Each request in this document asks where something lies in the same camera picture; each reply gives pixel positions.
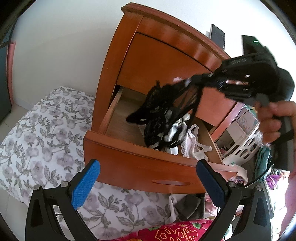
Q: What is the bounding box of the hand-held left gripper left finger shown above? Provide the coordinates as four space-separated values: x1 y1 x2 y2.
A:
25 159 101 241

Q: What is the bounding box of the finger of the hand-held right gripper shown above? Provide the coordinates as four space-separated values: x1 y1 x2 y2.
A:
188 73 251 85
199 81 255 102

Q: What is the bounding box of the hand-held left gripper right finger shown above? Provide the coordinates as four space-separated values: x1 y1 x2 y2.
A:
196 159 271 241

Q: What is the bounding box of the pink fleece garment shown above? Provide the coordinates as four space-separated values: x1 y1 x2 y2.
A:
205 193 220 215

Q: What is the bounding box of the grey cloth garment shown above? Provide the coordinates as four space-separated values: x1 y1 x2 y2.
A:
174 193 206 220

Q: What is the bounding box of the thin white garment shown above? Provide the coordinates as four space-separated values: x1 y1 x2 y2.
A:
168 195 179 224

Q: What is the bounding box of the black lace garment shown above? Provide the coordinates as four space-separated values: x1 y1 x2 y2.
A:
126 80 204 150

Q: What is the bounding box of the white garment black trim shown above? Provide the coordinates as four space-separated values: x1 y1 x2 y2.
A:
162 113 192 154

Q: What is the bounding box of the person's right hand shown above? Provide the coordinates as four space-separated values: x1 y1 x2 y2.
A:
254 100 296 145

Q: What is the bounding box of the beige paper sheet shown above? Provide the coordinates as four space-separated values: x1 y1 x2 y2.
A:
228 166 249 183

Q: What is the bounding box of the white printed bag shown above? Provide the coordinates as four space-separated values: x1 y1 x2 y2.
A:
238 116 257 130

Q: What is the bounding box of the black smartphone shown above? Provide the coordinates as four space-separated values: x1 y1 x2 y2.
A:
209 24 226 50

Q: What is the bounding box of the white openwork plastic shelf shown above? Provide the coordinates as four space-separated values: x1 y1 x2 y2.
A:
221 111 263 164

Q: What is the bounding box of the wooden drawer curved front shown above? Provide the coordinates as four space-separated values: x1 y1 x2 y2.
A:
117 32 245 130

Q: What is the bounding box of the dark teal jacket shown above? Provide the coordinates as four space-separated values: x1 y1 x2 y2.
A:
254 146 275 181

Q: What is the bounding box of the grey floral blanket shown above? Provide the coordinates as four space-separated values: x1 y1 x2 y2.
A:
0 86 176 230

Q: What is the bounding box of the red floral quilt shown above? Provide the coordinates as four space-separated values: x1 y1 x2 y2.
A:
113 219 222 241

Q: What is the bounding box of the purple garment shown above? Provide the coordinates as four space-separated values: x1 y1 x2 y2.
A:
266 175 284 190

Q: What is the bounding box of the person's pink clothing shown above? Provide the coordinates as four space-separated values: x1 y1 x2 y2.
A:
280 171 296 235

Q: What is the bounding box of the wooden nightstand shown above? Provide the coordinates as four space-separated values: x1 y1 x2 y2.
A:
91 2 245 144

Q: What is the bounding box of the dark blue-grey cabinet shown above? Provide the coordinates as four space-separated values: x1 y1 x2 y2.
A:
0 23 13 123

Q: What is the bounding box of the pink rolled mat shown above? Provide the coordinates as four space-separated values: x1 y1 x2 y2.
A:
6 42 16 105

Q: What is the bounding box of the black power cable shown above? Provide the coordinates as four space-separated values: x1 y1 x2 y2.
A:
228 107 253 130

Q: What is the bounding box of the thin black cable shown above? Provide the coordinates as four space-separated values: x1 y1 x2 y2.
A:
248 148 278 186

